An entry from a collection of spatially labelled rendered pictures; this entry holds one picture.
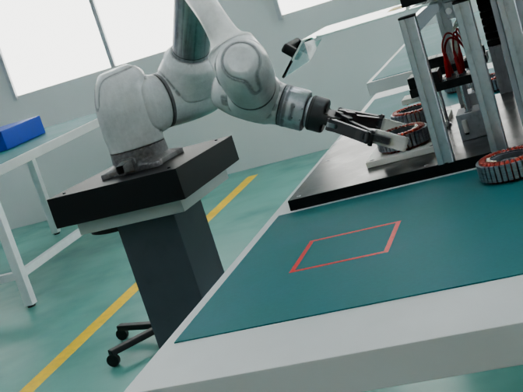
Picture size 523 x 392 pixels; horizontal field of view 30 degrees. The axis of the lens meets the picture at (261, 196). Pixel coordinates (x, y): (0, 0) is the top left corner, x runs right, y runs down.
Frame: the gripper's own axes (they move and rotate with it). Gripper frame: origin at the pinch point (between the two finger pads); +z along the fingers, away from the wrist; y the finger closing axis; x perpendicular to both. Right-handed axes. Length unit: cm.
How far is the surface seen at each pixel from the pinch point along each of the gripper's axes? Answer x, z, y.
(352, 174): -8.1, -7.2, 9.6
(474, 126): 6.7, 13.7, 3.9
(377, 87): -22, -22, -157
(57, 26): -99, -293, -475
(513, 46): 26.1, 16.0, 22.1
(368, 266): -4, 4, 67
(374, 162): -4.9, -3.6, 7.4
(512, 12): 31.7, 14.3, 22.2
